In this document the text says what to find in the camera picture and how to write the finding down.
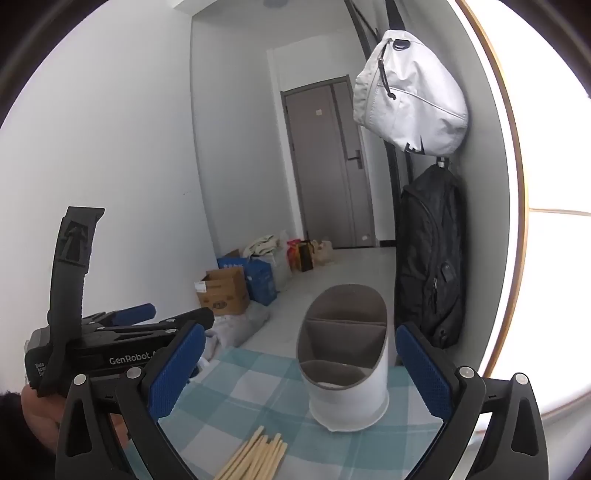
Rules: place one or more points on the blue cardboard box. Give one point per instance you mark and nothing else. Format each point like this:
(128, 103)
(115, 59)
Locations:
(263, 281)

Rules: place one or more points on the person's left hand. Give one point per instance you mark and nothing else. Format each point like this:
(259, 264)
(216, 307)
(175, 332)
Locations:
(44, 413)

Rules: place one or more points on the beige bag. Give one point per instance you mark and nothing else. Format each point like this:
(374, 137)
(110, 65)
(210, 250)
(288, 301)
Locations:
(322, 251)

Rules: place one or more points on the brown cardboard box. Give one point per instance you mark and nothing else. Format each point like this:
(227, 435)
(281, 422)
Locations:
(226, 293)

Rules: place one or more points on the wall hook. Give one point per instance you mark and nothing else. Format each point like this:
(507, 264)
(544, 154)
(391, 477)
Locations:
(442, 161)

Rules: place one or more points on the black backpack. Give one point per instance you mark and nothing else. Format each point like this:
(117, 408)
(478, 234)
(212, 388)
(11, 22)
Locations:
(429, 258)

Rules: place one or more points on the person's left forearm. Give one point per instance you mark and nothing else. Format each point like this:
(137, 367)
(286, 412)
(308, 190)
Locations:
(14, 438)

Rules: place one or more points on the teal checkered tablecloth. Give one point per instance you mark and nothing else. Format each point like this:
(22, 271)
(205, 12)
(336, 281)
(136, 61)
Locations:
(240, 392)

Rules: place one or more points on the grey door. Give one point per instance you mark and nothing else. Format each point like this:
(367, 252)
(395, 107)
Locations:
(323, 175)

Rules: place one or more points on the red bag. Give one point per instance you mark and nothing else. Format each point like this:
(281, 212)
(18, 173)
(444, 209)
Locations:
(292, 254)

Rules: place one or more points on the white hanging bag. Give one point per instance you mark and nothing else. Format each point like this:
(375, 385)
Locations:
(411, 101)

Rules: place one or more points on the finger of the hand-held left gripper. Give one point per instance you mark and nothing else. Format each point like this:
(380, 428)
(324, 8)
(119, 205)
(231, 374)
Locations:
(136, 314)
(157, 328)

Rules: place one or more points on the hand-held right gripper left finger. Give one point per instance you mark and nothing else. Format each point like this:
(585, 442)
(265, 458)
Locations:
(178, 364)

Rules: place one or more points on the white utensil holder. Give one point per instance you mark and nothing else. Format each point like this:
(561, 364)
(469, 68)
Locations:
(346, 392)

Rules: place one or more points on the yellow and black box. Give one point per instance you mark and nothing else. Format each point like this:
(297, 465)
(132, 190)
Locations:
(304, 258)

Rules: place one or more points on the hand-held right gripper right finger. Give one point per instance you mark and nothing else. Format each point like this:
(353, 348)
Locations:
(422, 369)

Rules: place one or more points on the pile of wooden chopsticks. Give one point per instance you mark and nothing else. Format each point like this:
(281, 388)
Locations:
(258, 457)

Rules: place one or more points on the white tote bag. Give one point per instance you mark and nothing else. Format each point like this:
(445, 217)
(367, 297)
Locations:
(265, 249)

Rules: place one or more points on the wooden window frame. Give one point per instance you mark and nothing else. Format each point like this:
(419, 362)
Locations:
(554, 211)

